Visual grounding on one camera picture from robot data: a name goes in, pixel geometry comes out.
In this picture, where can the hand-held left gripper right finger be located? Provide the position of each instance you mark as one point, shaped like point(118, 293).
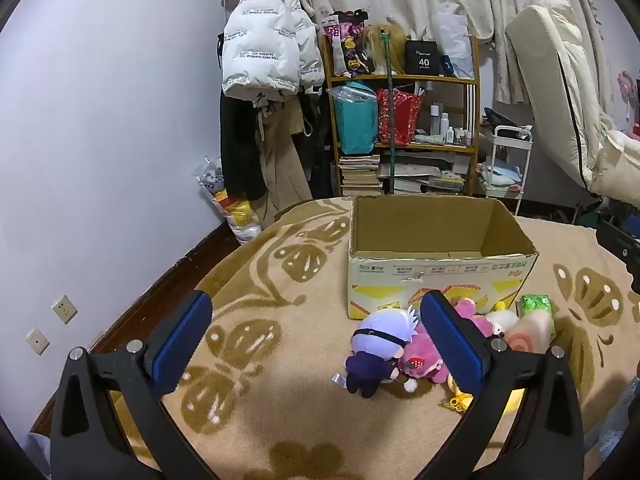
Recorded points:
point(452, 342)

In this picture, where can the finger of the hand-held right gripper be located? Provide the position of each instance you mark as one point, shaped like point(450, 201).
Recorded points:
point(620, 245)

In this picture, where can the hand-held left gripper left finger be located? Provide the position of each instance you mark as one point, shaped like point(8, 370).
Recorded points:
point(181, 342)

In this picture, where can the pink bear plush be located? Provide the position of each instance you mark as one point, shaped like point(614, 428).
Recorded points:
point(420, 360)

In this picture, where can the white fluffy plush yellow pompoms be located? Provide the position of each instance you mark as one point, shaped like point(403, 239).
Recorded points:
point(502, 320)

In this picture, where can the printed cardboard box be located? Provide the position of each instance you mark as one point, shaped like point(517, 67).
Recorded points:
point(430, 280)

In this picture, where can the lavender haired doll plush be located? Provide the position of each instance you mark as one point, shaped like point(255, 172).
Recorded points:
point(375, 340)

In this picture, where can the peach round cushion plush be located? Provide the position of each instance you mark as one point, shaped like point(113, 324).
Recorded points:
point(530, 335)

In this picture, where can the green packet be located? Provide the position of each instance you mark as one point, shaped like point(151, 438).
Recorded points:
point(536, 304)

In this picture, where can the white trolley cart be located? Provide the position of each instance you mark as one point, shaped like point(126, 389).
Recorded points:
point(505, 175)

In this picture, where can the pink white object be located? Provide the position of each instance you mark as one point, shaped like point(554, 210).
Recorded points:
point(630, 105)

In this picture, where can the plastic bag of toys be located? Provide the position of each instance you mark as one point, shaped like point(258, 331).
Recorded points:
point(235, 210)

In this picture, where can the pile of papers and magazines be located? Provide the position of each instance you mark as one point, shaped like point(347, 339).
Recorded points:
point(425, 175)

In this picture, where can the black pouch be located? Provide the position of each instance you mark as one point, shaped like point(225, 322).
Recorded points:
point(500, 120)

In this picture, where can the cream padded recliner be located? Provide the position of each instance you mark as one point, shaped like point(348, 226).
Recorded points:
point(550, 70)

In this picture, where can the stack of old books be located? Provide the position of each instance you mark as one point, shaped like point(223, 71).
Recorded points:
point(360, 175)

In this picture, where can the black coat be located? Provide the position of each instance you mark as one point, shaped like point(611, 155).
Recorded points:
point(240, 150)

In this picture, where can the row of cosmetic bottles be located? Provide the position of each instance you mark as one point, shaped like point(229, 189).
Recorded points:
point(450, 132)

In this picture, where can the beige trousers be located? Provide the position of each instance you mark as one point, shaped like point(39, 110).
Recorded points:
point(282, 160)

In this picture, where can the red patterned bag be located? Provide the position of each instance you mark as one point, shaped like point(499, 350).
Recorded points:
point(405, 120)

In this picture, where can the black hanging garment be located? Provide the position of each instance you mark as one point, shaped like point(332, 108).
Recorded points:
point(320, 150)

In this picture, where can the teal bag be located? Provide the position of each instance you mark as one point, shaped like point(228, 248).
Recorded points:
point(355, 125)

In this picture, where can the green pole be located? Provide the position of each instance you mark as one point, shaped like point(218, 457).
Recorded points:
point(391, 110)

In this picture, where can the white plastic bag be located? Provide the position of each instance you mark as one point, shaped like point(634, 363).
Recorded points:
point(455, 45)

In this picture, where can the wooden shelf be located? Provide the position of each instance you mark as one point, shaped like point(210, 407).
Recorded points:
point(400, 78)

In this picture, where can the black box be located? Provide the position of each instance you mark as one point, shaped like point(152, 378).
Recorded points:
point(421, 57)

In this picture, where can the blonde wig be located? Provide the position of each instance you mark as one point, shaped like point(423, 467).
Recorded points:
point(397, 52)

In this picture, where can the cartoon character merchandise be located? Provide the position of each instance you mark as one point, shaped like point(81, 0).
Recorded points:
point(347, 45)

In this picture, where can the white puffer jacket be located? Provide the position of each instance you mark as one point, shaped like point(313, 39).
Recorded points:
point(265, 35)

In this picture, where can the white wall outlet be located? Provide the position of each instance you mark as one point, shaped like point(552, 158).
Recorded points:
point(38, 341)
point(65, 309)

